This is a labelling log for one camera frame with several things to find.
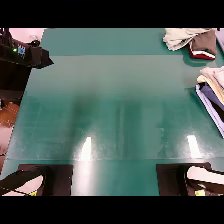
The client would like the lavender garment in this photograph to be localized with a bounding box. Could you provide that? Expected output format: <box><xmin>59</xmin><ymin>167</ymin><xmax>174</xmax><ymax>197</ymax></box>
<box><xmin>194</xmin><ymin>82</ymin><xmax>224</xmax><ymax>139</ymax></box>

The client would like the red garment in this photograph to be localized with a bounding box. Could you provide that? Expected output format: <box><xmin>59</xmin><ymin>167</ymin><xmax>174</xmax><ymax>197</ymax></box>
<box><xmin>188</xmin><ymin>43</ymin><xmax>217</xmax><ymax>62</ymax></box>

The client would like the black device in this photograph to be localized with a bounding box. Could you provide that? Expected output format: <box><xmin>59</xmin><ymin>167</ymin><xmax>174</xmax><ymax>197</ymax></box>
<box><xmin>0</xmin><ymin>28</ymin><xmax>55</xmax><ymax>70</ymax></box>

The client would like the cream garment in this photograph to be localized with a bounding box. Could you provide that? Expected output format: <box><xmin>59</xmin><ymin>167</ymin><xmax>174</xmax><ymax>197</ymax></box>
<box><xmin>196</xmin><ymin>65</ymin><xmax>224</xmax><ymax>105</ymax></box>

